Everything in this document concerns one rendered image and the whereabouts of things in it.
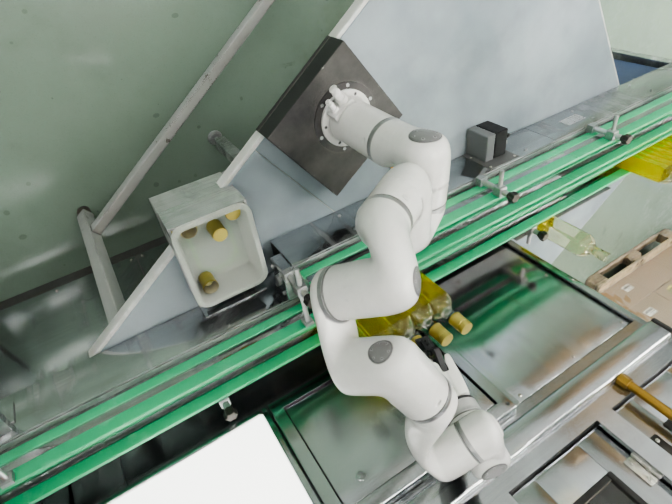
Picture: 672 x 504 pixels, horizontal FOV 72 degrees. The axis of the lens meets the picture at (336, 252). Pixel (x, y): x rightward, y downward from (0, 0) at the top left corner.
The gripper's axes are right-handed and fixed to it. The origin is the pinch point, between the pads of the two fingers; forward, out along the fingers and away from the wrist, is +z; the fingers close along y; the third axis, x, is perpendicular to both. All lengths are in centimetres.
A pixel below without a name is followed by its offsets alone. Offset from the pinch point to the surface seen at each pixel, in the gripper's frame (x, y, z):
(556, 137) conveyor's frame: -65, 16, 47
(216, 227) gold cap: 37, 28, 26
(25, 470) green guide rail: 82, 4, -1
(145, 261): 69, -15, 84
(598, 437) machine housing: -30.2, -16.4, -23.2
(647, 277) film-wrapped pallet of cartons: -307, -233, 171
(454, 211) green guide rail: -21.1, 14.0, 27.9
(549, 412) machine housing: -22.3, -12.5, -16.3
